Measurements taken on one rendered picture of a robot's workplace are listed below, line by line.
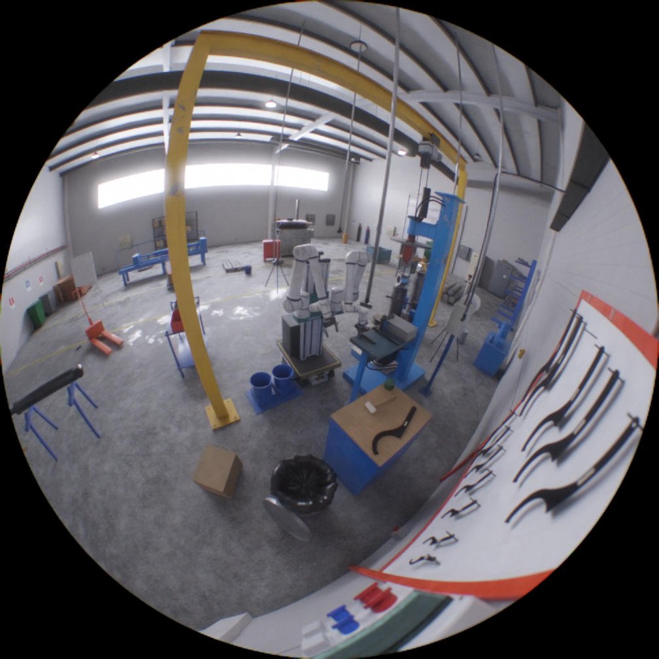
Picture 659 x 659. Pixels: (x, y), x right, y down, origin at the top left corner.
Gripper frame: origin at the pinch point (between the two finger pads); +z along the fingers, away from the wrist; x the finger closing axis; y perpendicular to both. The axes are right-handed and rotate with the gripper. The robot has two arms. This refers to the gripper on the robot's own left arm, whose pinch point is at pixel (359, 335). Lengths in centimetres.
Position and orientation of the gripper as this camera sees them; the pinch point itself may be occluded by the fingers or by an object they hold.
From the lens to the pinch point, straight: 240.6
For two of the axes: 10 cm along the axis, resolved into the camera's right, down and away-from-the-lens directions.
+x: 6.0, 4.7, -6.4
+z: -1.0, 8.5, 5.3
